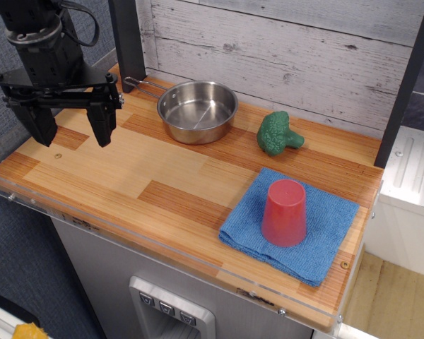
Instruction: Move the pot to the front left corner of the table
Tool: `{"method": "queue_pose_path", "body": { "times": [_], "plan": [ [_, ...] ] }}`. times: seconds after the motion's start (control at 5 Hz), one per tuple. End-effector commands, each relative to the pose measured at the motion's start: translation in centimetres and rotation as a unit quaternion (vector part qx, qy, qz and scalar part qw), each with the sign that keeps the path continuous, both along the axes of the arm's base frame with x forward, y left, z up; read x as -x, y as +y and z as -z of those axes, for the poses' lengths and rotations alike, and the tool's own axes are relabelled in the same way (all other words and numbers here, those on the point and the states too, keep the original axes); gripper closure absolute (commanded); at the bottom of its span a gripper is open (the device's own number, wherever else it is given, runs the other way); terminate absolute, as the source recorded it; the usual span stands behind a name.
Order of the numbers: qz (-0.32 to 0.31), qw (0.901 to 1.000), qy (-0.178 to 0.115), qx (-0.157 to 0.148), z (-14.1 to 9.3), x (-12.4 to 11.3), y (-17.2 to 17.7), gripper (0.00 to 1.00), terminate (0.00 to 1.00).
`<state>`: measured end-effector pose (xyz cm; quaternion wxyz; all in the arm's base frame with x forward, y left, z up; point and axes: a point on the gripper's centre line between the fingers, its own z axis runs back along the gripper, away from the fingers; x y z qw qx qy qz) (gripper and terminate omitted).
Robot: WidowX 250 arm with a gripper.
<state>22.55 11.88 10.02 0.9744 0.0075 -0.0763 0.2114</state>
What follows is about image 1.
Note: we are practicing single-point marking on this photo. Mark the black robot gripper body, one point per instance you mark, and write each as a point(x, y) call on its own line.
point(54, 73)

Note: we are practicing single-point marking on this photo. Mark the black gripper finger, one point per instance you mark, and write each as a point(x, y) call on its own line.
point(101, 113)
point(38, 121)

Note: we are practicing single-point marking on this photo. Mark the silver metal pot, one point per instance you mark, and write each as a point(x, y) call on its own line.
point(193, 112)

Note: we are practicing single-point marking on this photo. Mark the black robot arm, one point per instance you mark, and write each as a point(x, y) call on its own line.
point(43, 12)

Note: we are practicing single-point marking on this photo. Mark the yellow object at corner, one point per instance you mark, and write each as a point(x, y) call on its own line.
point(29, 331)

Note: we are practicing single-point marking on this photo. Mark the clear acrylic table guard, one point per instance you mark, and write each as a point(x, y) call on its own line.
point(183, 229)

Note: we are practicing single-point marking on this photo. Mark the grey toy cabinet front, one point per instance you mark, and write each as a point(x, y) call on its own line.
point(105, 266)

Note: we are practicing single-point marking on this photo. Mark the green toy broccoli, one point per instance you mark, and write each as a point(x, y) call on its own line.
point(274, 134)

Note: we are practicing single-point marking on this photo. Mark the silver dispenser panel with buttons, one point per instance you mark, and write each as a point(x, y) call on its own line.
point(163, 314)

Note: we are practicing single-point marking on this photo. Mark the red plastic cup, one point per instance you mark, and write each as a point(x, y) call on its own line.
point(284, 220)

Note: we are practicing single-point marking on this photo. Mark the white toy sink unit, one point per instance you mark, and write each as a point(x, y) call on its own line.
point(395, 232)

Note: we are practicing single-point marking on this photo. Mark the dark left shelf post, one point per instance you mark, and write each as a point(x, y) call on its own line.
point(127, 39)

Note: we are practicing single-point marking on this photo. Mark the dark shelf post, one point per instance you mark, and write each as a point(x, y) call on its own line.
point(127, 39)
point(404, 94)

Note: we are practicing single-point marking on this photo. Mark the white aluminium rail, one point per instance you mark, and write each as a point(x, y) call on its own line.
point(9, 317)

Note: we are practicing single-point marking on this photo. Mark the dark right shelf post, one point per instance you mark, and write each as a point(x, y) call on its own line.
point(404, 94)

